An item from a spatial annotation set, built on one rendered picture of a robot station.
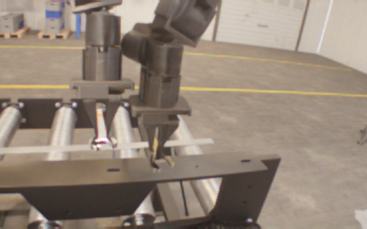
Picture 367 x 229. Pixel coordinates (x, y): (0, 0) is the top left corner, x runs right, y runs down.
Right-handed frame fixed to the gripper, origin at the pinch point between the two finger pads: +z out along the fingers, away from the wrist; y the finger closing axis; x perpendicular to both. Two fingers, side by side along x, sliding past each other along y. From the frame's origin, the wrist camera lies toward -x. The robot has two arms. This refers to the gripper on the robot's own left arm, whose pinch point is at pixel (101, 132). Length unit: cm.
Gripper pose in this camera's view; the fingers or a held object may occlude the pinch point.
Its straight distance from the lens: 47.2
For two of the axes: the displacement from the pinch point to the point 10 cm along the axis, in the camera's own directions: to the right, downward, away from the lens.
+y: -9.4, 0.1, -3.3
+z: -0.7, 9.7, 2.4
